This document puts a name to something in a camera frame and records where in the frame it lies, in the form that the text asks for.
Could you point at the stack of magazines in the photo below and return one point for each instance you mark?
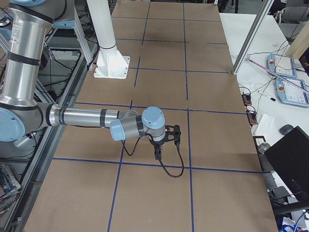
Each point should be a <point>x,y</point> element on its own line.
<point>9,187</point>

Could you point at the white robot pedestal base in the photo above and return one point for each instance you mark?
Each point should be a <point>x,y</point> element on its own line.
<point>110,63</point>

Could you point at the teach pendant tablet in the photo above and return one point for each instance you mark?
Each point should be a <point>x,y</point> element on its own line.
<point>282,65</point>
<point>289,94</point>

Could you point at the lower teach pendant tablet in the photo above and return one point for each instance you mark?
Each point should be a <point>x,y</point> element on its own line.
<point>289,94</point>

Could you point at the black computer mouse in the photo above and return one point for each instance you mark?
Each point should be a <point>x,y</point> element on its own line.
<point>286,129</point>

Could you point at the upper teach pendant tablet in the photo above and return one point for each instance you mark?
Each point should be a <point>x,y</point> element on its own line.
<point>282,65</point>

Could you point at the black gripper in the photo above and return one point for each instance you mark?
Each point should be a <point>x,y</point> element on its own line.
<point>157,144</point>

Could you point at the black marker pen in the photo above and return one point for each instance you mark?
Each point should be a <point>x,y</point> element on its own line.
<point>267,96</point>

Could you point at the black laptop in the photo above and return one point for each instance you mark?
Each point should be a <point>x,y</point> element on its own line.
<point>289,157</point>

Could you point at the aluminium frame post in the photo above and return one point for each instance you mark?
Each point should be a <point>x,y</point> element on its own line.
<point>262,13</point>

